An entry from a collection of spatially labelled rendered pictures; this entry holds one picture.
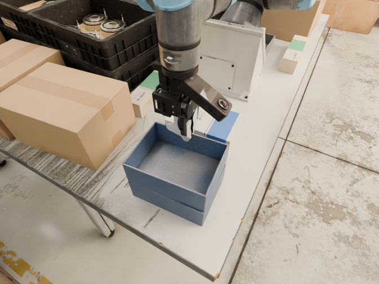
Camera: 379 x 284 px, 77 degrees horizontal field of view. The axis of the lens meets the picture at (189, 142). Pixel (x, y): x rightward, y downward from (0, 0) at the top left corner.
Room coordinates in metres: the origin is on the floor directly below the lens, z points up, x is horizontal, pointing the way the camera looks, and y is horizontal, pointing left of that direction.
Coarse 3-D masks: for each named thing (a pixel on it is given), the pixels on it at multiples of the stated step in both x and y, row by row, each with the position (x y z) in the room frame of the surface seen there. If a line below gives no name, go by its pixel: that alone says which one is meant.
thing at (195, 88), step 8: (184, 80) 0.39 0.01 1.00; (192, 80) 0.40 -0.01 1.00; (200, 80) 0.41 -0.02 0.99; (184, 88) 0.38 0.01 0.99; (192, 88) 0.38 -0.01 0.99; (200, 88) 0.38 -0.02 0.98; (208, 88) 0.39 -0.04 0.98; (192, 96) 0.37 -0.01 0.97; (200, 96) 0.37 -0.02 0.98; (208, 96) 0.37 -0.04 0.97; (216, 96) 0.38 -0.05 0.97; (200, 104) 0.37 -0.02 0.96; (208, 104) 0.36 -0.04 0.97; (216, 104) 0.36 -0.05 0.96; (224, 104) 0.37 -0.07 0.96; (208, 112) 0.36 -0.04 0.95; (216, 112) 0.35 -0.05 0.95; (224, 112) 0.35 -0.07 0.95
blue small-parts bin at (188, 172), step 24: (144, 144) 0.39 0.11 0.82; (168, 144) 0.42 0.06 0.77; (192, 144) 0.40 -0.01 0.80; (216, 144) 0.37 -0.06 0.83; (144, 168) 0.34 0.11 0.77; (168, 168) 0.34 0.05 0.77; (192, 168) 0.34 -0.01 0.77; (216, 168) 0.34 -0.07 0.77; (168, 192) 0.26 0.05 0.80; (192, 192) 0.24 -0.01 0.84
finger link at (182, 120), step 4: (184, 112) 0.38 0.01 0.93; (180, 116) 0.36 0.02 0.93; (184, 116) 0.37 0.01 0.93; (180, 120) 0.37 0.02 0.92; (184, 120) 0.37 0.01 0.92; (180, 124) 0.36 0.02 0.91; (184, 124) 0.36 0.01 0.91; (180, 128) 0.37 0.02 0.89; (184, 128) 0.36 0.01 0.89; (180, 132) 0.38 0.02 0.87; (184, 132) 0.36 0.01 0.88
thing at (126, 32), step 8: (64, 0) 1.04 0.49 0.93; (120, 0) 1.04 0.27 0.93; (40, 8) 0.95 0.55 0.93; (32, 16) 0.89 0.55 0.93; (40, 16) 0.88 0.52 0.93; (152, 16) 0.88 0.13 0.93; (40, 24) 0.87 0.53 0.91; (48, 24) 0.84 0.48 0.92; (56, 24) 0.81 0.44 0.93; (136, 24) 0.81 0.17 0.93; (144, 24) 0.84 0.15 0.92; (64, 32) 0.79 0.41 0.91; (72, 32) 0.76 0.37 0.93; (80, 32) 0.76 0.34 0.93; (120, 32) 0.76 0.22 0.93; (128, 32) 0.78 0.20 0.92; (136, 32) 0.81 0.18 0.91; (80, 40) 0.75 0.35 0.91; (88, 40) 0.72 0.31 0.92; (96, 40) 0.70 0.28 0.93; (104, 40) 0.70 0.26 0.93; (112, 40) 0.72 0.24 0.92; (120, 40) 0.74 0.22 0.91; (104, 48) 0.70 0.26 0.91
